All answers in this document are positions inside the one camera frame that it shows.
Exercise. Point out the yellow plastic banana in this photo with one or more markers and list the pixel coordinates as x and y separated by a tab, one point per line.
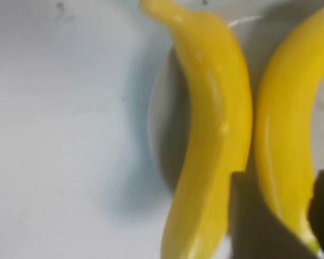
213	121
283	135

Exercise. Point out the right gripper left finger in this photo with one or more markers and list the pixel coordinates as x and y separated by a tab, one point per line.
253	229

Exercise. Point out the grey round plate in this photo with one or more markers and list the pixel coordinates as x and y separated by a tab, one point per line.
256	46

